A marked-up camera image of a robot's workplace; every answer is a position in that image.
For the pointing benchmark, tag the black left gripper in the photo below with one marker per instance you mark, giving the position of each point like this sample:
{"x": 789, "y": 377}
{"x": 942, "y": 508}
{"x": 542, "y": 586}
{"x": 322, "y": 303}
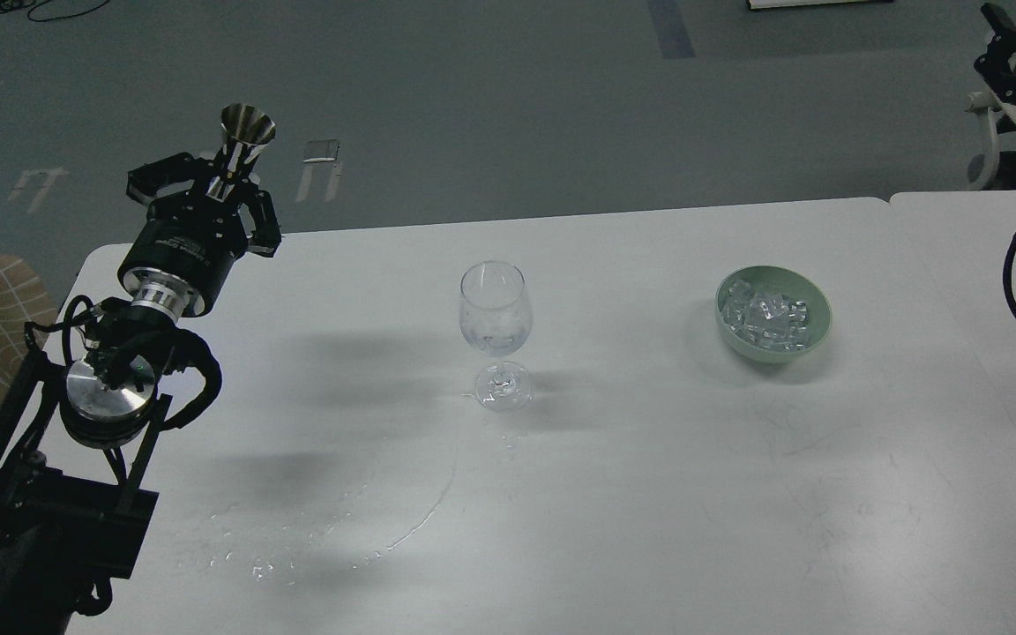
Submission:
{"x": 191, "y": 241}

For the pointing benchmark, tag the clear wine glass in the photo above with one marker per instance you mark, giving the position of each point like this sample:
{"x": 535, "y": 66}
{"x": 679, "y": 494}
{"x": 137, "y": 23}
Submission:
{"x": 496, "y": 318}

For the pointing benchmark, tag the steel cocktail jigger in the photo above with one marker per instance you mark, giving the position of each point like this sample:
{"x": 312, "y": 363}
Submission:
{"x": 246, "y": 131}

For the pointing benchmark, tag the green bowl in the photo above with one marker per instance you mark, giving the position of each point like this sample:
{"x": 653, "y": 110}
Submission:
{"x": 790, "y": 283}

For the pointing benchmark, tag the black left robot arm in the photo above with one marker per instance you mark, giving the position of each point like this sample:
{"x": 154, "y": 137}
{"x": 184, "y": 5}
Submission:
{"x": 96, "y": 390}

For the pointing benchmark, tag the clear ice cubes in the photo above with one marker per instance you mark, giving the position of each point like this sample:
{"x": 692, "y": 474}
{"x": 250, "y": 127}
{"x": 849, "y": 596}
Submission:
{"x": 766, "y": 318}

